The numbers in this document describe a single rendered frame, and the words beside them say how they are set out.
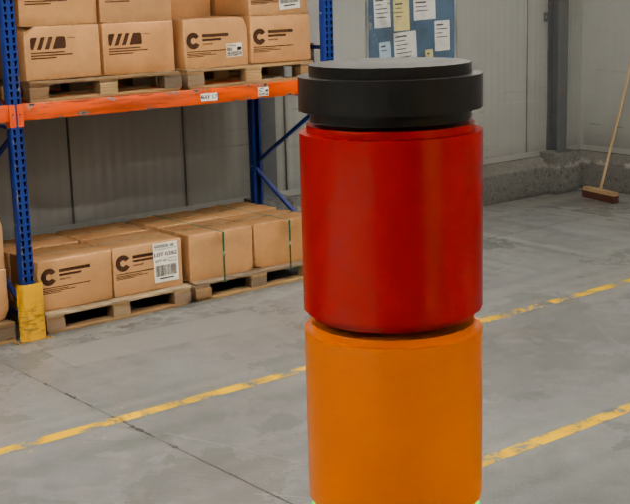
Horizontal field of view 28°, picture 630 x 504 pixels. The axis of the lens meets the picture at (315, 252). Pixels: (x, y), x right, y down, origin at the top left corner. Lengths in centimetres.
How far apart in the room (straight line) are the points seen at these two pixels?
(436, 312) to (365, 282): 2
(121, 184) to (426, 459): 1027
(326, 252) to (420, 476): 7
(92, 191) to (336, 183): 1014
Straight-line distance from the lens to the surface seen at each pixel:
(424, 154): 32
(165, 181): 1081
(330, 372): 34
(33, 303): 872
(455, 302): 33
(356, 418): 34
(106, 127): 1047
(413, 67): 32
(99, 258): 908
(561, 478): 620
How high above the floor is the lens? 236
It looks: 12 degrees down
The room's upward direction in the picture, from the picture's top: 2 degrees counter-clockwise
